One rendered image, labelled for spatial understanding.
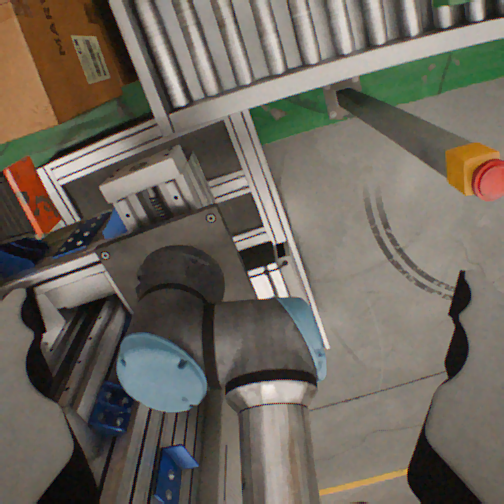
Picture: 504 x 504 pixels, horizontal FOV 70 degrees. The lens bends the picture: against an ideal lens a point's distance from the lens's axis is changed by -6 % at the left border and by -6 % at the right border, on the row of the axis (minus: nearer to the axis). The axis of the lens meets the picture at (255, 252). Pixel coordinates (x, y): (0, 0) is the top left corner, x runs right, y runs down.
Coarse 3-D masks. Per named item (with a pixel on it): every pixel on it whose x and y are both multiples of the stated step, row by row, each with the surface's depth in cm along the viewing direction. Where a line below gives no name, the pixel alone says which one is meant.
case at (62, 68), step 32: (0, 0) 51; (32, 0) 57; (64, 0) 70; (0, 32) 53; (32, 32) 56; (64, 32) 68; (96, 32) 84; (0, 64) 55; (32, 64) 56; (64, 64) 66; (96, 64) 81; (0, 96) 58; (32, 96) 58; (64, 96) 64; (96, 96) 78; (0, 128) 60; (32, 128) 61
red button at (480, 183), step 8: (488, 160) 58; (496, 160) 57; (480, 168) 58; (488, 168) 57; (496, 168) 57; (472, 176) 62; (480, 176) 58; (488, 176) 58; (496, 176) 58; (472, 184) 59; (480, 184) 58; (488, 184) 58; (496, 184) 58; (480, 192) 59; (488, 192) 59; (496, 192) 59; (488, 200) 60
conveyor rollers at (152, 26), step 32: (192, 0) 87; (224, 0) 85; (256, 0) 86; (288, 0) 87; (416, 0) 86; (480, 0) 86; (160, 32) 89; (192, 32) 88; (224, 32) 89; (384, 32) 90; (416, 32) 89; (160, 64) 92
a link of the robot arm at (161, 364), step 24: (144, 312) 50; (168, 312) 49; (192, 312) 49; (144, 336) 46; (168, 336) 46; (192, 336) 46; (120, 360) 45; (144, 360) 44; (168, 360) 43; (192, 360) 45; (144, 384) 46; (168, 384) 45; (192, 384) 45; (216, 384) 47; (168, 408) 48
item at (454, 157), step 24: (336, 96) 147; (360, 96) 126; (384, 120) 97; (408, 120) 88; (408, 144) 85; (432, 144) 72; (456, 144) 68; (480, 144) 64; (432, 168) 75; (456, 168) 64
